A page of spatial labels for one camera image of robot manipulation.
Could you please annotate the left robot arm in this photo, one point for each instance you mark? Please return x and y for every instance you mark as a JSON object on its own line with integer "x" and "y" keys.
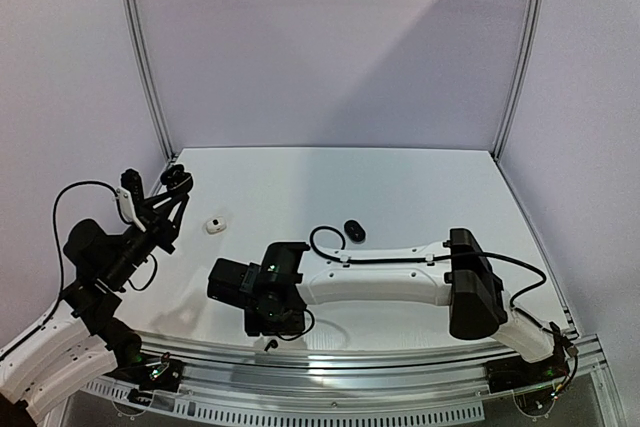
{"x": 80, "y": 338}

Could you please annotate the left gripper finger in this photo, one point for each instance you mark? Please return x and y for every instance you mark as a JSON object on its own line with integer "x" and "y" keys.
{"x": 166, "y": 201}
{"x": 179, "y": 207}

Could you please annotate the glossy black charging case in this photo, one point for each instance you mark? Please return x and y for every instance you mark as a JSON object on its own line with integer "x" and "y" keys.
{"x": 177, "y": 180}

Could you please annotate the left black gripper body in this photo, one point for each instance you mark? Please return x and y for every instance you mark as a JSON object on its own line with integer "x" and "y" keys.
{"x": 158, "y": 230}

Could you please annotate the aluminium frame post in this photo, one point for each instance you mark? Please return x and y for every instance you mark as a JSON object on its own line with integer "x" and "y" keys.
{"x": 526, "y": 43}
{"x": 147, "y": 81}

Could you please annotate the white earbud charging case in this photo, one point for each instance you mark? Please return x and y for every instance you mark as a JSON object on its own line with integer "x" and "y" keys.
{"x": 215, "y": 225}

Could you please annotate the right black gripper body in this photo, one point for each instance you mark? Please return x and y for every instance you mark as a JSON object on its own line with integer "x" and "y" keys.
{"x": 220, "y": 282}

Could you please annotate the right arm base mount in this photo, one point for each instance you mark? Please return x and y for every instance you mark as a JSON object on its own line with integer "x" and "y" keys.
{"x": 513, "y": 372}

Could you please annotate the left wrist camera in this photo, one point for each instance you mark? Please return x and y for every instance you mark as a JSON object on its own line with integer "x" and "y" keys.
{"x": 128, "y": 195}

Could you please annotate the black oval charging case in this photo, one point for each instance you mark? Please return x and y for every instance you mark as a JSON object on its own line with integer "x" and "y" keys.
{"x": 354, "y": 231}

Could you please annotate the right aluminium frame post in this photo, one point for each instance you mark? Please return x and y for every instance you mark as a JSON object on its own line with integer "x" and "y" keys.
{"x": 526, "y": 43}

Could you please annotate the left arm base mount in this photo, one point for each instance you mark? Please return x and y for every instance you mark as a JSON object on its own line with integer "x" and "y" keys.
{"x": 151, "y": 372}

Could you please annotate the aluminium front rail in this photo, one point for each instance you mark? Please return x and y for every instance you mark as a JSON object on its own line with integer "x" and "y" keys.
{"x": 257, "y": 371}

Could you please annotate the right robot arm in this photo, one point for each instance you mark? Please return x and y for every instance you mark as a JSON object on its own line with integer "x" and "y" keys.
{"x": 480, "y": 289}

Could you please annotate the black stem earbud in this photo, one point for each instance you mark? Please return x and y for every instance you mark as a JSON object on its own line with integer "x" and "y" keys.
{"x": 272, "y": 344}

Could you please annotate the left aluminium frame post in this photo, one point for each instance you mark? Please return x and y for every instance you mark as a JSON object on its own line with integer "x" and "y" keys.
{"x": 147, "y": 81}

